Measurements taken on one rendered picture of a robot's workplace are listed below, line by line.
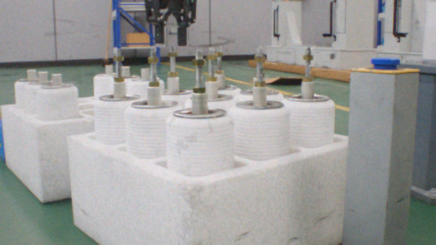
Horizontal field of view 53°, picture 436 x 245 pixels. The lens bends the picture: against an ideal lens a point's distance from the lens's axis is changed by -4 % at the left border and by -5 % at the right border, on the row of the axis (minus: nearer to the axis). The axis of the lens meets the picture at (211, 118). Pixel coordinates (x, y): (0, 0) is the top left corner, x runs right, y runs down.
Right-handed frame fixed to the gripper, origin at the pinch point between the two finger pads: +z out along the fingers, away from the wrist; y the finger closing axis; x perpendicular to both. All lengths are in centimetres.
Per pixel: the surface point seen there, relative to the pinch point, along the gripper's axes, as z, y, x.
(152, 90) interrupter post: 7.8, -15.9, -8.0
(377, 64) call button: 3.3, -7.7, -40.4
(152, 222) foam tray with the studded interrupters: 24.8, -25.6, -15.2
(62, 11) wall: -46, 379, 492
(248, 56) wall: 29, 601, 299
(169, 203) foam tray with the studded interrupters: 20.7, -27.0, -19.2
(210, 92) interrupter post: 9.2, -4.7, -11.6
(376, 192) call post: 20.8, -9.7, -41.6
